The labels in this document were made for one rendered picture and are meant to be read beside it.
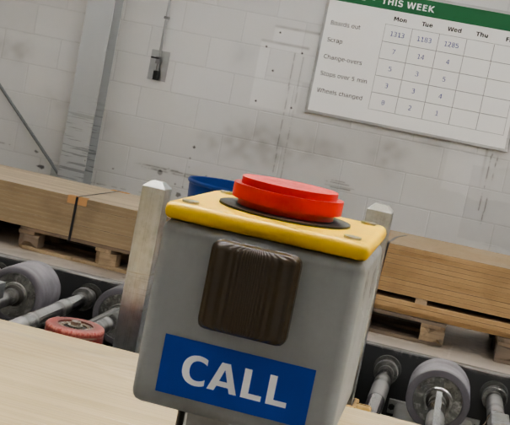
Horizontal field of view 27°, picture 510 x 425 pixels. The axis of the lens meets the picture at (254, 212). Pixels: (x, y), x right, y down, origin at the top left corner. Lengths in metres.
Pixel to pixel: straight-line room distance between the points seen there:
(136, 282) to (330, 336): 1.20
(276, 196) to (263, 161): 7.30
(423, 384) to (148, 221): 0.61
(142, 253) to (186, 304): 1.17
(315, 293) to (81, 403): 0.83
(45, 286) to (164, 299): 1.68
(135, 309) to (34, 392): 0.40
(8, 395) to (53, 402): 0.05
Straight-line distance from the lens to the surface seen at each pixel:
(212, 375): 0.36
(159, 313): 0.36
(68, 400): 1.16
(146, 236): 1.52
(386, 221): 1.46
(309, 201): 0.36
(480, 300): 6.29
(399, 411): 1.98
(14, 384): 1.19
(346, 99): 7.55
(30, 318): 1.84
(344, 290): 0.34
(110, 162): 7.97
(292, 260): 0.34
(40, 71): 8.17
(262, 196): 0.36
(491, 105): 7.50
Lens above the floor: 1.26
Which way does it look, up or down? 6 degrees down
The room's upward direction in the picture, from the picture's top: 11 degrees clockwise
